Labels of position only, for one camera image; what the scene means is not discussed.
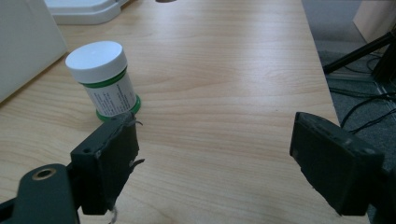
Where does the white plastic tray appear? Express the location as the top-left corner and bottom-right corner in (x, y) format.
(44, 0), (130, 26)

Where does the black cable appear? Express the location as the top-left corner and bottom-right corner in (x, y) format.
(329, 87), (396, 129)
(348, 107), (396, 134)

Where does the light wooden panel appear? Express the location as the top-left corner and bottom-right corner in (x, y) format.
(352, 0), (396, 44)

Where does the white box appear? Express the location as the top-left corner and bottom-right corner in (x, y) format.
(0, 0), (69, 104)

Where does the white green-labelled jar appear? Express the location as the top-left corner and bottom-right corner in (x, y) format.
(64, 40), (142, 122)

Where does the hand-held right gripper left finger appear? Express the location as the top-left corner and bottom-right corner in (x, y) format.
(70, 111), (146, 217)

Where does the black cables and stand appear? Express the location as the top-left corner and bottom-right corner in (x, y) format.
(322, 30), (396, 82)

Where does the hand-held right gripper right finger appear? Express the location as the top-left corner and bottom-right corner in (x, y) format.
(289, 111), (385, 217)

